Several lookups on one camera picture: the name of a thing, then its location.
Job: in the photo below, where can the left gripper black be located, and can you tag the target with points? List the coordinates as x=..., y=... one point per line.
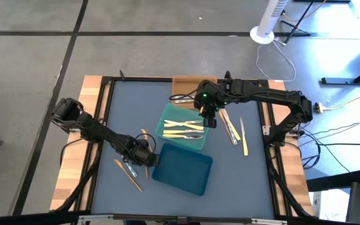
x=137, y=151

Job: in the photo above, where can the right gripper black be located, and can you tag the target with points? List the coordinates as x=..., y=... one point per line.
x=209, y=97

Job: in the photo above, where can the blue plastic bin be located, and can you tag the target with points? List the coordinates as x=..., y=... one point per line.
x=183, y=170

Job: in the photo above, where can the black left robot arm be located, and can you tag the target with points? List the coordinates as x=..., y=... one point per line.
x=98, y=132

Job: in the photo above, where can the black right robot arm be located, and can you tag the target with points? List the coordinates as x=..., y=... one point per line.
x=270, y=93

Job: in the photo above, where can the orange plastic bin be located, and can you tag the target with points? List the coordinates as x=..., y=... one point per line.
x=183, y=86

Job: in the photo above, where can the green plastic bin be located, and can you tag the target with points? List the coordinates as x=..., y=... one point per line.
x=180, y=112

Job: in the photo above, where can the blue-grey table mat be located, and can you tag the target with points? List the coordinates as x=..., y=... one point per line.
x=136, y=90

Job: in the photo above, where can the silver aluminium extrusion bar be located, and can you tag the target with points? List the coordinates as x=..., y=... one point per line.
x=269, y=222
x=95, y=217

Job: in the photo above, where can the white tower fan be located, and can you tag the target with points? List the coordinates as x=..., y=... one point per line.
x=269, y=18

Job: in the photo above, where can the white power strip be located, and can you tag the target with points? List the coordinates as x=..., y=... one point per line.
x=318, y=107

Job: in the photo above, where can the black tripod stand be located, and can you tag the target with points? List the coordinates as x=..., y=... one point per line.
x=295, y=26

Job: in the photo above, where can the black rig crossbar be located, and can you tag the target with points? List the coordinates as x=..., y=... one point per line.
x=27, y=218

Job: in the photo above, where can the black desk base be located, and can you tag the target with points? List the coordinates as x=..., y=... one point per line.
x=339, y=81

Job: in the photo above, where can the black desk foot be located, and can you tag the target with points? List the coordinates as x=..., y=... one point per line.
x=336, y=181

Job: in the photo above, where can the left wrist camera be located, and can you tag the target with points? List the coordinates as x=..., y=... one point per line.
x=155, y=160

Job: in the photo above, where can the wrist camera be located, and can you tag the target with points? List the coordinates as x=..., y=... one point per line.
x=210, y=122
x=155, y=160

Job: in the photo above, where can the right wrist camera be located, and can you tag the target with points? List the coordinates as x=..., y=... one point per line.
x=210, y=122

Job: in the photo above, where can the silver frame bracket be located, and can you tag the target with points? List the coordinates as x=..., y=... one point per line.
x=266, y=130

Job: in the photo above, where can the black table frame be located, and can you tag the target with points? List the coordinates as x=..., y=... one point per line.
x=142, y=79

